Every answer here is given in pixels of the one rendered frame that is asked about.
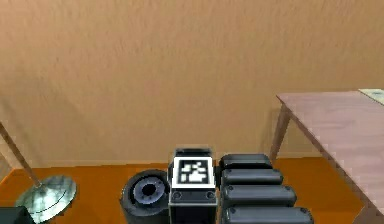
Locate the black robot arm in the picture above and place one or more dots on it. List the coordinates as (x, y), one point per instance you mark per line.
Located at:
(252, 193)

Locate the black box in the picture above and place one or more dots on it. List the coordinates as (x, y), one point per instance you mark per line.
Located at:
(13, 216)

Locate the pale wooden table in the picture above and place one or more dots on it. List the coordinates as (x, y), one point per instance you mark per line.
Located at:
(346, 133)

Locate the floor lamp with metal base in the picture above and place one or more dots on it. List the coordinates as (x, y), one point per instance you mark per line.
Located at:
(46, 198)

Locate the pale green flat paper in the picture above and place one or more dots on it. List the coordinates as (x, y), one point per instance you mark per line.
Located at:
(375, 94)

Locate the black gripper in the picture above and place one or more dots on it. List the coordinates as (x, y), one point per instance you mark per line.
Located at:
(146, 193)

